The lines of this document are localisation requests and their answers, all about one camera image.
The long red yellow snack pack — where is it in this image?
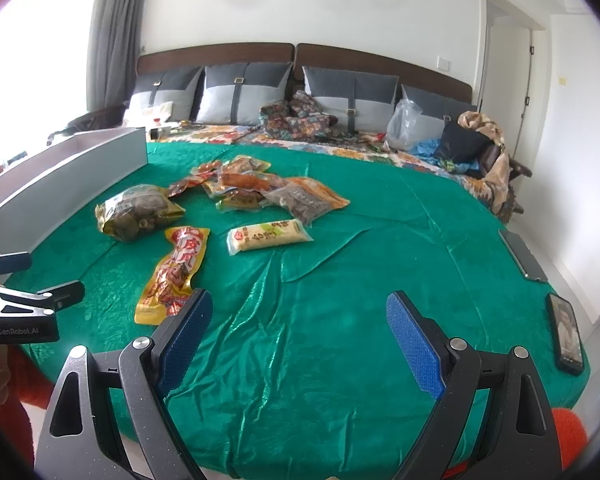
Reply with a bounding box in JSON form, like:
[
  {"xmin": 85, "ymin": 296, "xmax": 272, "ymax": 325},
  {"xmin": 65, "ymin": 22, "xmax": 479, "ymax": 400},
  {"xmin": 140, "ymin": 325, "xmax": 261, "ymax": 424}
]
[{"xmin": 134, "ymin": 226, "xmax": 210, "ymax": 326}]

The yellow bag of dark snacks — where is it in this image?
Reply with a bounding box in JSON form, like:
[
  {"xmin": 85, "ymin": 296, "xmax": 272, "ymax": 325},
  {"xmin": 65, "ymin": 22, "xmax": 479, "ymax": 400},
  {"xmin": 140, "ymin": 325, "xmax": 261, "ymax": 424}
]
[{"xmin": 94, "ymin": 184, "xmax": 186, "ymax": 242}]

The cream rice cracker pack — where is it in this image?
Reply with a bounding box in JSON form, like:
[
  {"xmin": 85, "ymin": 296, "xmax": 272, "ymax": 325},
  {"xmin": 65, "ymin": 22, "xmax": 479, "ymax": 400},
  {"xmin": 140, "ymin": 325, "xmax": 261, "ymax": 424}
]
[{"xmin": 226, "ymin": 219, "xmax": 313, "ymax": 256}]

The peanut snack pack yellow border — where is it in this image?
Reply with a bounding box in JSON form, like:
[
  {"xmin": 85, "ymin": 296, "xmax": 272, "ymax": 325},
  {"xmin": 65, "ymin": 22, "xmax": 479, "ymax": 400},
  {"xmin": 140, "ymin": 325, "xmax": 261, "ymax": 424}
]
[{"xmin": 215, "ymin": 188, "xmax": 271, "ymax": 211}]

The red orange snack pack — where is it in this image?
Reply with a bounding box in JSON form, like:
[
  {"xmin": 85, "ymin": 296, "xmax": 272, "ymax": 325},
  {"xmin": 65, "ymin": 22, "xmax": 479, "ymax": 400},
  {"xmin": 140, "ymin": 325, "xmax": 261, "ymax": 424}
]
[{"xmin": 168, "ymin": 159, "xmax": 222, "ymax": 198}]

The orange clear dark snack bag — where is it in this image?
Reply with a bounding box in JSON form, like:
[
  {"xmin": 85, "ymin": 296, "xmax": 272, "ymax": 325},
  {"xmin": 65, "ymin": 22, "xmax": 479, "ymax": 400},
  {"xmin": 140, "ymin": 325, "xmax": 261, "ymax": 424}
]
[{"xmin": 263, "ymin": 177, "xmax": 350, "ymax": 226}]

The brown chicken leg pack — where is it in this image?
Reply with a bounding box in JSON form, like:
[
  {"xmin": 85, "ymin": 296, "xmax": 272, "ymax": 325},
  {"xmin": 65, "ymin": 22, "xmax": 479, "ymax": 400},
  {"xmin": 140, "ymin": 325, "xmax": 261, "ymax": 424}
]
[{"xmin": 202, "ymin": 171, "xmax": 286, "ymax": 197}]

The green clear sausage pack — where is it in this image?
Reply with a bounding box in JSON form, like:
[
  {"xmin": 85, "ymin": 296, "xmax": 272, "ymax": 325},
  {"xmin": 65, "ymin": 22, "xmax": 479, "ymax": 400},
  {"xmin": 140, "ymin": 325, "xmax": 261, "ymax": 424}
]
[{"xmin": 221, "ymin": 155, "xmax": 271, "ymax": 174}]

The white cardboard box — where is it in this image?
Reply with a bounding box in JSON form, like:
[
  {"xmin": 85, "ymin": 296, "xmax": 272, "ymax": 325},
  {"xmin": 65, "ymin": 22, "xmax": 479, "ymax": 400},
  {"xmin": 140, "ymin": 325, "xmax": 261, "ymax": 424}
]
[{"xmin": 0, "ymin": 128, "xmax": 148, "ymax": 252}]

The smartphone with lit screen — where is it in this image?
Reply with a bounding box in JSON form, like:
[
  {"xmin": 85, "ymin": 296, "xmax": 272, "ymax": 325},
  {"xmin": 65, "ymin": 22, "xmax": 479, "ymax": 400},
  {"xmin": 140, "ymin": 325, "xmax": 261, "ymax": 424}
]
[{"xmin": 546, "ymin": 292, "xmax": 584, "ymax": 376}]

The dark tablet on bed edge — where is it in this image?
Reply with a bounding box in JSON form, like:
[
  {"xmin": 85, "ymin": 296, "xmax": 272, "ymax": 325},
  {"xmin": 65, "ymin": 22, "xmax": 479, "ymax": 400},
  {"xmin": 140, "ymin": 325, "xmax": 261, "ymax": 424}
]
[{"xmin": 498, "ymin": 230, "xmax": 548, "ymax": 283}]

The green satin bed cover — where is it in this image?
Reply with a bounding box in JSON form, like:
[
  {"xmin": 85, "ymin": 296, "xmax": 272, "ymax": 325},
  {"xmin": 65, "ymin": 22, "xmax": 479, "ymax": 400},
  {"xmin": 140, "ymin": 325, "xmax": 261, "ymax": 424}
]
[{"xmin": 2, "ymin": 140, "xmax": 592, "ymax": 480}]

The beige patterned blanket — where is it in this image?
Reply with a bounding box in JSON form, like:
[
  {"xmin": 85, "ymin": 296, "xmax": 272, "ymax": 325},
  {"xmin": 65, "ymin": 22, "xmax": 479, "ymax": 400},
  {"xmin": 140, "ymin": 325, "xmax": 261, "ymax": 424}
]
[{"xmin": 457, "ymin": 110, "xmax": 515, "ymax": 224}]

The black bag on bed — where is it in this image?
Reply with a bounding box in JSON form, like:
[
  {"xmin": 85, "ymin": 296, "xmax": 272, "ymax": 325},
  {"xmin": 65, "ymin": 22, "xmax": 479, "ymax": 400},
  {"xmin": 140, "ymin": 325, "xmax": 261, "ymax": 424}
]
[{"xmin": 434, "ymin": 122, "xmax": 492, "ymax": 164}]

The blue cloth on bed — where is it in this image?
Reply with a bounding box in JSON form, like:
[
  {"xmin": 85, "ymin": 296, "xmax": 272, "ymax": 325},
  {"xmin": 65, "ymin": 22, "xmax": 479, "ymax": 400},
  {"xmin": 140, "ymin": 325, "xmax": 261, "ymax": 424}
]
[{"xmin": 408, "ymin": 139, "xmax": 479, "ymax": 174}]

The grey pillow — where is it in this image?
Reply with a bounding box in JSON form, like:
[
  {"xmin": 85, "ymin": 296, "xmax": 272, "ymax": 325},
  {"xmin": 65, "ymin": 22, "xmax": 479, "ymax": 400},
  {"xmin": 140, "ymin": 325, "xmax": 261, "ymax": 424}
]
[
  {"xmin": 302, "ymin": 66, "xmax": 399, "ymax": 133},
  {"xmin": 128, "ymin": 66, "xmax": 204, "ymax": 122},
  {"xmin": 402, "ymin": 84, "xmax": 477, "ymax": 139},
  {"xmin": 196, "ymin": 62, "xmax": 291, "ymax": 126}
]

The floral bedsheet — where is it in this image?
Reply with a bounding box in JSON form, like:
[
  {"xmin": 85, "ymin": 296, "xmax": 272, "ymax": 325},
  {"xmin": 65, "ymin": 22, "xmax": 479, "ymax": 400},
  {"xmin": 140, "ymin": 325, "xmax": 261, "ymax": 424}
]
[{"xmin": 157, "ymin": 125, "xmax": 475, "ymax": 197}]

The clear plastic bag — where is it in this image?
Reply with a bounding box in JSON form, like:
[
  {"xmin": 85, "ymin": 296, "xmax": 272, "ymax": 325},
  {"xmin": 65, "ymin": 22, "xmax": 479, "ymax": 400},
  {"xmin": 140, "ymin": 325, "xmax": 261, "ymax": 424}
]
[{"xmin": 385, "ymin": 98, "xmax": 422, "ymax": 151}]

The grey pillow far left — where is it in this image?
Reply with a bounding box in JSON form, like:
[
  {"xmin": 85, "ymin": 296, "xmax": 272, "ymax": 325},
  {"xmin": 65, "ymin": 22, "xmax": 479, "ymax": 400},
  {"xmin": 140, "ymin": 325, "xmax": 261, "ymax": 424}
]
[{"xmin": 128, "ymin": 66, "xmax": 204, "ymax": 122}]

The dark patterned folded cloth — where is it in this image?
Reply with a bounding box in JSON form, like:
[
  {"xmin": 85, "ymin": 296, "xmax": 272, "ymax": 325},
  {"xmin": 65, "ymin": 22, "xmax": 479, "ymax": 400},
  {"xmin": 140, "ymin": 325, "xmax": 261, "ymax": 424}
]
[{"xmin": 259, "ymin": 90, "xmax": 338, "ymax": 142}]

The grey curtain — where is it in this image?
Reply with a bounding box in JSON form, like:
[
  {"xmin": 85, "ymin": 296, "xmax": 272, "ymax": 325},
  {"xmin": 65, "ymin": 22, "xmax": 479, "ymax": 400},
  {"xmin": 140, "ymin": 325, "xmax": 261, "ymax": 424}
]
[{"xmin": 86, "ymin": 0, "xmax": 145, "ymax": 112}]

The white door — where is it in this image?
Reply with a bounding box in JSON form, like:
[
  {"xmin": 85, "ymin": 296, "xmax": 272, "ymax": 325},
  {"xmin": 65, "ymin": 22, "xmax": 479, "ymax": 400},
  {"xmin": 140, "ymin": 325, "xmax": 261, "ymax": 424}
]
[{"xmin": 480, "ymin": 16, "xmax": 533, "ymax": 155}]

